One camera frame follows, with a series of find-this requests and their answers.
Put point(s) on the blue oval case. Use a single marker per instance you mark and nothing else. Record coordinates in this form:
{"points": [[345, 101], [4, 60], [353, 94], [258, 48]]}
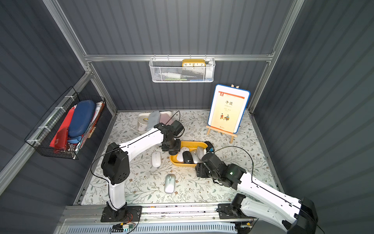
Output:
{"points": [[82, 117]]}

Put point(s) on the white tape roll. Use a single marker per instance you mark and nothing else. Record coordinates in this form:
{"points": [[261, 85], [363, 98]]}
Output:
{"points": [[142, 122]]}

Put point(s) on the red folder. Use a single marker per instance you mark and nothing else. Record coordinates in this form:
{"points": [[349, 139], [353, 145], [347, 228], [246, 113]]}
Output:
{"points": [[59, 141]]}

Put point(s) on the yellow clock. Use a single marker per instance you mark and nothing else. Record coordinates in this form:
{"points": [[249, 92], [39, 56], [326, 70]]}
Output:
{"points": [[193, 62]]}

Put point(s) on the small circuit board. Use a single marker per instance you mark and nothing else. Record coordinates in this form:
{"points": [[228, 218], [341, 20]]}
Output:
{"points": [[122, 228]]}

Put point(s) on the white wire wall basket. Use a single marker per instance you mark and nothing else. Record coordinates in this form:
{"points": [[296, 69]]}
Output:
{"points": [[169, 69]]}

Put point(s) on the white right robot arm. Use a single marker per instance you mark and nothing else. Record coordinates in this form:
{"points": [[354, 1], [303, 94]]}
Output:
{"points": [[258, 200]]}

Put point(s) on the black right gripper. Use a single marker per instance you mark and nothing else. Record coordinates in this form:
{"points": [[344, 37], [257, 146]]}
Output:
{"points": [[200, 170]]}

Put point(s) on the pink case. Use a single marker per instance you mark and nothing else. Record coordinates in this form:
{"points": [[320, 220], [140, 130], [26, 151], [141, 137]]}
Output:
{"points": [[166, 118]]}

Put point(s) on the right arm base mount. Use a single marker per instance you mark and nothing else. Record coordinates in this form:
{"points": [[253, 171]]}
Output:
{"points": [[225, 211]]}

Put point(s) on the silver mouse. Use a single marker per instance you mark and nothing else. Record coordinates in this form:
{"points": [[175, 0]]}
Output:
{"points": [[170, 183]]}

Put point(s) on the white tray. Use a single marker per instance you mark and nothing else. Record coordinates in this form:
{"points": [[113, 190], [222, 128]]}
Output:
{"points": [[160, 113]]}

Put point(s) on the black wire side basket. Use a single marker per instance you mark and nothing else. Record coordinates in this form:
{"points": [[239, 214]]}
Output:
{"points": [[40, 138]]}

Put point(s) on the grey pencil case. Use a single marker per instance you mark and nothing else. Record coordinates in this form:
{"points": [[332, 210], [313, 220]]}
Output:
{"points": [[153, 119]]}

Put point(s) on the yellow storage box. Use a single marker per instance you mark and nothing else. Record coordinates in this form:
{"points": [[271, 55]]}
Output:
{"points": [[192, 145]]}

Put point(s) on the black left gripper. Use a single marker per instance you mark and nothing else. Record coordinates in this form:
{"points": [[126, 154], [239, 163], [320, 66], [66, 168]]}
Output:
{"points": [[171, 147]]}

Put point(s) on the beige book with red stripe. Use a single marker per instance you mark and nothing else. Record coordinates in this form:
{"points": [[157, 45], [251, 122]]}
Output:
{"points": [[227, 111]]}

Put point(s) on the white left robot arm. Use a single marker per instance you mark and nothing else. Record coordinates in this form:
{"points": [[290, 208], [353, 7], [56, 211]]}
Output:
{"points": [[116, 164]]}

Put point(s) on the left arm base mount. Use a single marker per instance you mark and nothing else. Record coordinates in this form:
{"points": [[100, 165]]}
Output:
{"points": [[126, 214]]}

